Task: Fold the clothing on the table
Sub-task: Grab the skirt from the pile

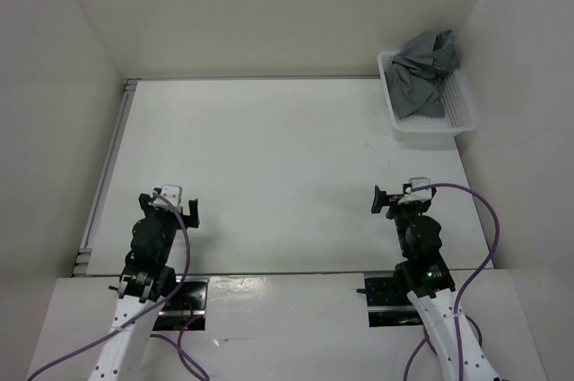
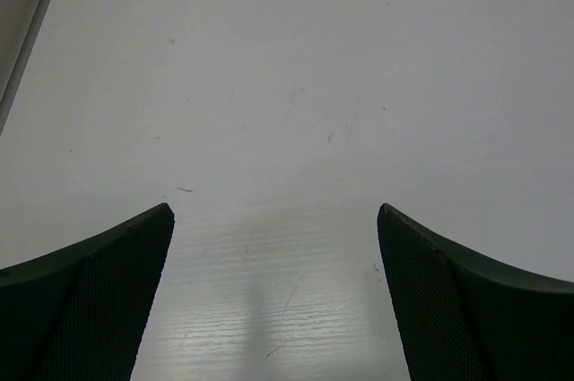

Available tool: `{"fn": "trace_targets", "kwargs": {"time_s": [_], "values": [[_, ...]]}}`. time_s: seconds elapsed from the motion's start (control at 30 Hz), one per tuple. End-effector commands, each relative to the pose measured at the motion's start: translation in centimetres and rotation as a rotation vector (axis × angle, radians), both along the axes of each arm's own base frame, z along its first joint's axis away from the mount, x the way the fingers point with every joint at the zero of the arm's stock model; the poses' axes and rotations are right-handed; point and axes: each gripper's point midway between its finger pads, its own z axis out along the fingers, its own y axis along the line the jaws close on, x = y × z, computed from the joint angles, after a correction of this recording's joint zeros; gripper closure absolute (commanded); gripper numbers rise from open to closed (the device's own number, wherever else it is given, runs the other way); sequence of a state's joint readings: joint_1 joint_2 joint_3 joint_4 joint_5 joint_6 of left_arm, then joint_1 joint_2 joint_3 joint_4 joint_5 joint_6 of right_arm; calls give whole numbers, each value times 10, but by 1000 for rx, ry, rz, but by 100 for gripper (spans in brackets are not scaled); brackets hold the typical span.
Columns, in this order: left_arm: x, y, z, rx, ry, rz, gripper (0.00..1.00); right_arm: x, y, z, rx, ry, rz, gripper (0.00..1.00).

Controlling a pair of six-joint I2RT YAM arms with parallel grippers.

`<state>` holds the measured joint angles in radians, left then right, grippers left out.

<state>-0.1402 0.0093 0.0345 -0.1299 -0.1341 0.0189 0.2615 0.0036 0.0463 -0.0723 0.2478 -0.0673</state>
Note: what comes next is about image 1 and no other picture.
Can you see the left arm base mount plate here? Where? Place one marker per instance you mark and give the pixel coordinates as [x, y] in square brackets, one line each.
[186, 310]

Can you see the grey pleated skirt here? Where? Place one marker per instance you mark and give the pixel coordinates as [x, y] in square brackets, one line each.
[418, 73]

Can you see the aluminium table edge rail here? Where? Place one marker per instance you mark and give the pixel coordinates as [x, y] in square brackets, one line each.
[83, 255]

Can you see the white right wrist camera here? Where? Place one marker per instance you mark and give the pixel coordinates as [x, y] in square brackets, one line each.
[417, 190]

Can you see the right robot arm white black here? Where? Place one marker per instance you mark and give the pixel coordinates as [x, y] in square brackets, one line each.
[424, 279]

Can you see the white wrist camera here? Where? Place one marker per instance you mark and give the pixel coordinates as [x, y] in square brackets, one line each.
[167, 197]
[417, 190]

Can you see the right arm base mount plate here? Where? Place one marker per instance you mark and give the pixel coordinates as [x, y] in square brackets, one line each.
[387, 305]

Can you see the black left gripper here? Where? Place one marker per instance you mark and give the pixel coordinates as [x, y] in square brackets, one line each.
[190, 220]

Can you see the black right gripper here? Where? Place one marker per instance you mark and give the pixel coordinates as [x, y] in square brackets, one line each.
[381, 198]

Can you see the white perforated plastic basket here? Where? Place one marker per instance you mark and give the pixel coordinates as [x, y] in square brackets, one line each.
[425, 132]

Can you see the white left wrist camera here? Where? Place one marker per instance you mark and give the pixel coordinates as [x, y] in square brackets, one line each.
[167, 197]

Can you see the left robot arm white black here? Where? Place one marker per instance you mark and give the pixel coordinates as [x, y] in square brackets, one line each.
[145, 282]

